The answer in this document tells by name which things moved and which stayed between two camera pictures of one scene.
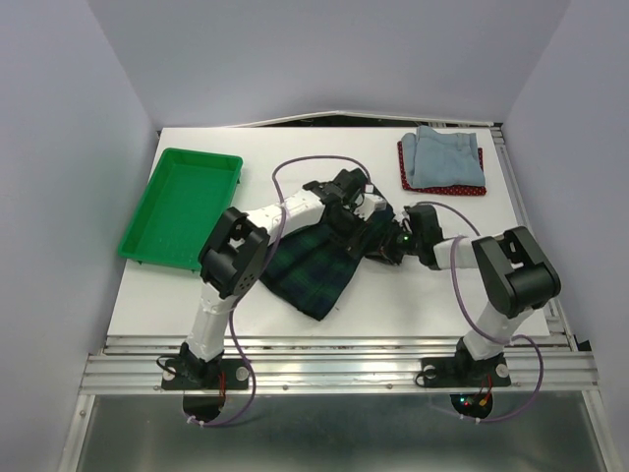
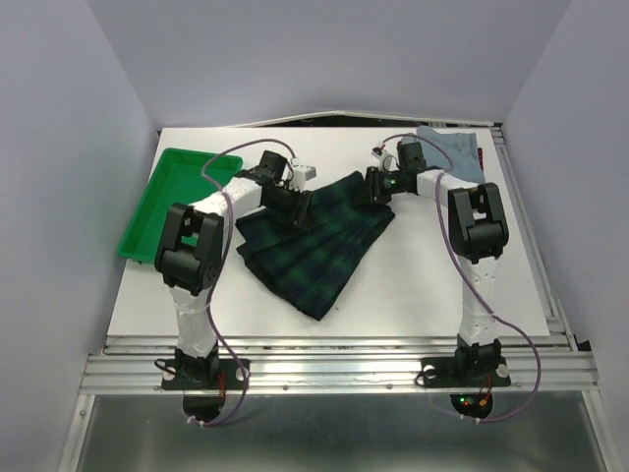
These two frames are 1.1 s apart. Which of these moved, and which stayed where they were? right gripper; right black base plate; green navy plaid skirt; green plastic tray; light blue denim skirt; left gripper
Moved: right gripper; left gripper
Stayed: green navy plaid skirt; green plastic tray; right black base plate; light blue denim skirt
